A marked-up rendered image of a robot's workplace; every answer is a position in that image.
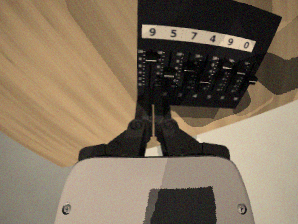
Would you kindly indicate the black lighting desk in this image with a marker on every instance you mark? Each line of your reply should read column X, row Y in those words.
column 216, row 39

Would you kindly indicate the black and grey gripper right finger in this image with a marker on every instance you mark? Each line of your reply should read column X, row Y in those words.
column 177, row 142

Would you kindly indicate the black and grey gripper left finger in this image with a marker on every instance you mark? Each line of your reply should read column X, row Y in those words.
column 129, row 142

